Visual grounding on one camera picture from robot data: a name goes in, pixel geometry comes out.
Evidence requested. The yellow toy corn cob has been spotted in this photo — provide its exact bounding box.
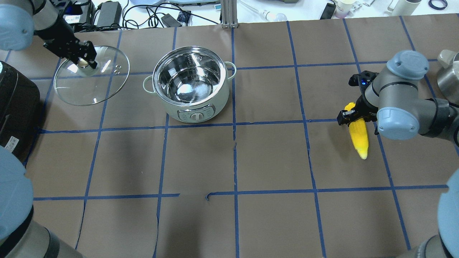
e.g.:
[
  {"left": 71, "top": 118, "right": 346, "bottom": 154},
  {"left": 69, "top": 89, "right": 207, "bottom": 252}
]
[{"left": 349, "top": 118, "right": 369, "bottom": 160}]

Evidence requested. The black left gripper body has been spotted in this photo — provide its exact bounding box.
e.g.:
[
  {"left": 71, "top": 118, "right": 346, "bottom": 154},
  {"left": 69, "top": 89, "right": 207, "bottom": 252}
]
[{"left": 43, "top": 37, "right": 90, "bottom": 62}]

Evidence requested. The black rice cooker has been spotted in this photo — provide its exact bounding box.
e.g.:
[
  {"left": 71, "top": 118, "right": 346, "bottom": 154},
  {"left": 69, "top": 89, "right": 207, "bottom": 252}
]
[{"left": 0, "top": 61, "right": 41, "bottom": 162}]

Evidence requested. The black power adapter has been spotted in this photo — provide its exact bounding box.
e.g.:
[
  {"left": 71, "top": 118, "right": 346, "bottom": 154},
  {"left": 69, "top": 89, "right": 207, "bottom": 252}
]
[{"left": 95, "top": 1, "right": 122, "bottom": 30}]

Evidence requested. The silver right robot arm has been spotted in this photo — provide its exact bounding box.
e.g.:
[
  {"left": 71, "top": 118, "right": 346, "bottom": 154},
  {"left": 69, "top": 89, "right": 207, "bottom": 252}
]
[{"left": 337, "top": 49, "right": 459, "bottom": 145}]

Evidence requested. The pale green electric pot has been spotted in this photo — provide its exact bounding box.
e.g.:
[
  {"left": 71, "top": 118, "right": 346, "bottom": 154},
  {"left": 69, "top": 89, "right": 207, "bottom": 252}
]
[{"left": 142, "top": 46, "right": 237, "bottom": 124}]

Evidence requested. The glass pot lid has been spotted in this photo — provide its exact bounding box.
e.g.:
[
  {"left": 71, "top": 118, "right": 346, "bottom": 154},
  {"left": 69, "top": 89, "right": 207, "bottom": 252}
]
[{"left": 53, "top": 45, "right": 131, "bottom": 106}]

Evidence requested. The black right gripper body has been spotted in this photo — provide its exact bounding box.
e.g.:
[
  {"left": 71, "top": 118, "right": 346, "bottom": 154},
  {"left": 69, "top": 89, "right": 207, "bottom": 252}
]
[{"left": 354, "top": 95, "right": 377, "bottom": 122}]

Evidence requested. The aluminium frame post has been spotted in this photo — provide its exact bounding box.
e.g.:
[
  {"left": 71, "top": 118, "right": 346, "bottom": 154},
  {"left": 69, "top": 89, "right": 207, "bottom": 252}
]
[{"left": 220, "top": 0, "right": 239, "bottom": 28}]

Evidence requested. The purple white cup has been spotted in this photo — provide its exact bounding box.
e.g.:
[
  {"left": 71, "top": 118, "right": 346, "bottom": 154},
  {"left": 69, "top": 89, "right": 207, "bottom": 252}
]
[{"left": 334, "top": 0, "right": 357, "bottom": 19}]

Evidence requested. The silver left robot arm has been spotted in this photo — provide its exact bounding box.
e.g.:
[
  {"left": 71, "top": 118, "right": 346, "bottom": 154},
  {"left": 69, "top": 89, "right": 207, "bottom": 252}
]
[{"left": 0, "top": 0, "right": 97, "bottom": 69}]

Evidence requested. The white cup dark lid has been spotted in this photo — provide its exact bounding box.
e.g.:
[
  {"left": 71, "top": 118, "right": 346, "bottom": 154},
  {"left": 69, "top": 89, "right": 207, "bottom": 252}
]
[{"left": 387, "top": 0, "right": 421, "bottom": 16}]

